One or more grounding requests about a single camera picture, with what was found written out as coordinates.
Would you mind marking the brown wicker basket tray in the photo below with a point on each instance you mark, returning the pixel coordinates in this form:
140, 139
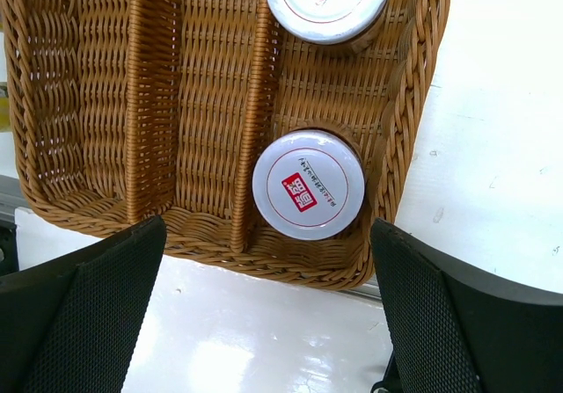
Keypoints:
122, 109

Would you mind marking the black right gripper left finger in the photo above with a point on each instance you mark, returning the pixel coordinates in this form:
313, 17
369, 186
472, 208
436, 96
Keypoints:
71, 324

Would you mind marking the aluminium table frame rail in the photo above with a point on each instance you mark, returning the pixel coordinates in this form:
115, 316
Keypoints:
11, 198

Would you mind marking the near yellow-label small bottle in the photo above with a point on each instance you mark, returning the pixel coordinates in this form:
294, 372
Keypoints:
5, 125

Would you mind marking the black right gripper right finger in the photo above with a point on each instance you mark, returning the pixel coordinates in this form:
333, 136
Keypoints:
457, 328

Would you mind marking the white-lid spice jar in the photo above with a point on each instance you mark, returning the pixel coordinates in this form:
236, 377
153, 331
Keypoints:
345, 27
309, 185

